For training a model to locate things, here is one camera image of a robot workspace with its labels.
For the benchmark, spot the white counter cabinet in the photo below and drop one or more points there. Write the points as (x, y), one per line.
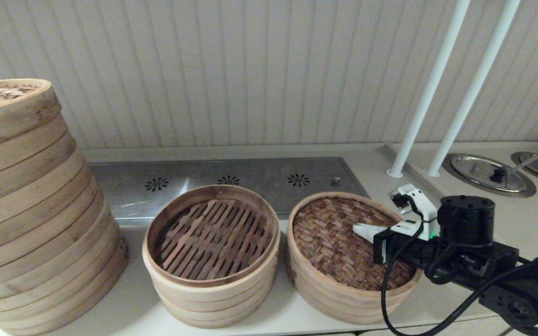
(456, 330)

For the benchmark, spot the stainless steel vented panel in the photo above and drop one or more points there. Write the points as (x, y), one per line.
(259, 170)

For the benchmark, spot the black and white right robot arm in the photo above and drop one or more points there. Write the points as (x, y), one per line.
(530, 303)

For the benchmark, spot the tall bamboo steamer stack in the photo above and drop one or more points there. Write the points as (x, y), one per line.
(40, 233)

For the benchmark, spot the woven bamboo steamer lid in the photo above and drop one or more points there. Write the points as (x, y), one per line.
(334, 242)

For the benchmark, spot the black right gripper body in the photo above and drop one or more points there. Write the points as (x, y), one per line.
(465, 219)

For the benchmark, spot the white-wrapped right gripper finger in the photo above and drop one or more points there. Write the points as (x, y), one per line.
(371, 227)
(371, 235)

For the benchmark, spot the low bamboo steamer basket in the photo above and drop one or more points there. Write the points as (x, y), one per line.
(343, 312)

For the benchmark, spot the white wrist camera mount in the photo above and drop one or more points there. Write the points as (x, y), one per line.
(421, 205)

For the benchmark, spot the white metal pole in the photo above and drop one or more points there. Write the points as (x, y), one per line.
(430, 84)
(477, 79)

